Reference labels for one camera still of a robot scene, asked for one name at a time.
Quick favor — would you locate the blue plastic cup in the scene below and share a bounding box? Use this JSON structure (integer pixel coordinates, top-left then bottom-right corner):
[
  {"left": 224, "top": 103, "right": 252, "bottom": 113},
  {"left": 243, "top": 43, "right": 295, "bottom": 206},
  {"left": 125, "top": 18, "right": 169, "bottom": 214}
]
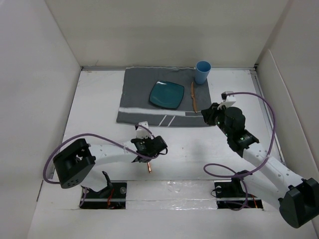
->
[{"left": 195, "top": 61, "right": 211, "bottom": 85}]

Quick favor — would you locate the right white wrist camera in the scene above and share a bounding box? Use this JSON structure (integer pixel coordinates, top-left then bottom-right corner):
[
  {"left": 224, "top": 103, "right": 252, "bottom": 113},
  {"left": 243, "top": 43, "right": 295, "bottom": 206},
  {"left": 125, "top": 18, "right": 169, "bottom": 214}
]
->
[{"left": 217, "top": 91, "right": 236, "bottom": 110}]

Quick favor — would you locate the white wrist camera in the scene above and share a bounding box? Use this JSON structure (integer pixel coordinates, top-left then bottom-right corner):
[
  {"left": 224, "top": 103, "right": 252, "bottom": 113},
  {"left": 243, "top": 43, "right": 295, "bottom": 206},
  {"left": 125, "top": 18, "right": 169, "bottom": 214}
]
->
[
  {"left": 135, "top": 121, "right": 152, "bottom": 139},
  {"left": 217, "top": 91, "right": 236, "bottom": 110}
]

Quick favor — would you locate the copper knife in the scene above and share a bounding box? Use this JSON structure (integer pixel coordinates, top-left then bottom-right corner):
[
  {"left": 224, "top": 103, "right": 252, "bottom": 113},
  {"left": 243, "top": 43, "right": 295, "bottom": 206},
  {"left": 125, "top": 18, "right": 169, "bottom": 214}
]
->
[{"left": 191, "top": 82, "right": 198, "bottom": 113}]

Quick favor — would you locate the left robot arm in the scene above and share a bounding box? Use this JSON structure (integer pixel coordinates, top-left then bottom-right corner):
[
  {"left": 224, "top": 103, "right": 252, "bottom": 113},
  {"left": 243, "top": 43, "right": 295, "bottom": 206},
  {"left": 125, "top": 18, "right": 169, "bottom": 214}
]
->
[{"left": 53, "top": 134, "right": 168, "bottom": 198}]

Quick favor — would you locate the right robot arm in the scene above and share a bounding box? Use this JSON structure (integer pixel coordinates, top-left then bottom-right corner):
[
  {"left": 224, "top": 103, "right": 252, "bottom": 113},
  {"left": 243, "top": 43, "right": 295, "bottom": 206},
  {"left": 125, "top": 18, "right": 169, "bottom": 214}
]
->
[{"left": 201, "top": 103, "right": 319, "bottom": 228}]

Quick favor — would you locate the grey striped cloth placemat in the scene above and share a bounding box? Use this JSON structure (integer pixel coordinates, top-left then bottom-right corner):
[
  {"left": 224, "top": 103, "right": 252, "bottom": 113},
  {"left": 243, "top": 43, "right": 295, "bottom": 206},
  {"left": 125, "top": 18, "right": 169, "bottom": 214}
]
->
[{"left": 116, "top": 67, "right": 212, "bottom": 127}]

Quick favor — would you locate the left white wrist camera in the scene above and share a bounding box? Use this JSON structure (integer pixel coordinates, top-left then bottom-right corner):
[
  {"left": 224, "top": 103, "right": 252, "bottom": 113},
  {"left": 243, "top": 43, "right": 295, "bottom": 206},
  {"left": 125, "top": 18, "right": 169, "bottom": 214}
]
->
[{"left": 135, "top": 121, "right": 152, "bottom": 139}]

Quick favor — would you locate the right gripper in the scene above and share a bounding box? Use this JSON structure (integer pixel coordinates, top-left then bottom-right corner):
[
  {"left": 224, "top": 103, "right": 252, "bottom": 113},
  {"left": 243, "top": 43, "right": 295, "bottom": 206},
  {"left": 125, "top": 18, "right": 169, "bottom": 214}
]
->
[{"left": 201, "top": 102, "right": 232, "bottom": 137}]

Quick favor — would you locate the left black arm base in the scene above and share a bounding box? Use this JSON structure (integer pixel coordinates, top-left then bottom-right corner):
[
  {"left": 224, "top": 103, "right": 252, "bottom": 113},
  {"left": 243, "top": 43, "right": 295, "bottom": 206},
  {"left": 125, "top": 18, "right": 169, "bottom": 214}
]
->
[{"left": 79, "top": 171, "right": 127, "bottom": 210}]

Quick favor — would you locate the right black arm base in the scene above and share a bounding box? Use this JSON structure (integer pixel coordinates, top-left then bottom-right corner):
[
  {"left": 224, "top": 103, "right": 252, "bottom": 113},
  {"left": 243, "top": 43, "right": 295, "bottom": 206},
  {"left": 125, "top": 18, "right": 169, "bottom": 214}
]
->
[{"left": 211, "top": 178, "right": 264, "bottom": 211}]

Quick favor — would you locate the teal square plate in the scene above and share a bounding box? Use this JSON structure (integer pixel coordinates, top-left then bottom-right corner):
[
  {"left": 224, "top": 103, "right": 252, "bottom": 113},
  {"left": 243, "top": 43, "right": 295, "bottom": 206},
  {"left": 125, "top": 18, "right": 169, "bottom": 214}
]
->
[{"left": 149, "top": 81, "right": 184, "bottom": 110}]

